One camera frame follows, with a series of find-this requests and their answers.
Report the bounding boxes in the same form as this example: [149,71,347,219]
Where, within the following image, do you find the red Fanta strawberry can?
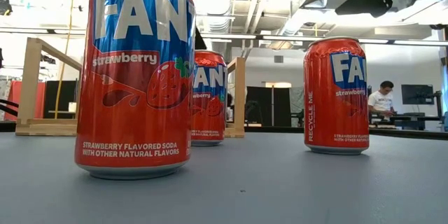
[73,0,196,180]
[302,36,371,155]
[190,49,229,147]

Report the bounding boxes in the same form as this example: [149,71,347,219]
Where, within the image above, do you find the black room divider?
[246,86,292,127]

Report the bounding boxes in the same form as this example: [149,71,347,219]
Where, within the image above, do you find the person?
[367,80,398,120]

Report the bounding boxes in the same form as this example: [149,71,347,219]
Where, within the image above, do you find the black computer monitor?
[401,84,435,106]

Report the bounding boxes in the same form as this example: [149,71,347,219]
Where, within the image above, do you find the black office desk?
[370,112,442,131]

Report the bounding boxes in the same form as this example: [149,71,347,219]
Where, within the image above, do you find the black panel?
[43,80,77,119]

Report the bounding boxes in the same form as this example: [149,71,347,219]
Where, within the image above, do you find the red board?
[3,80,47,122]

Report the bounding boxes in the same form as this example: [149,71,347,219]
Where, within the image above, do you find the yellow cable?
[54,0,77,120]

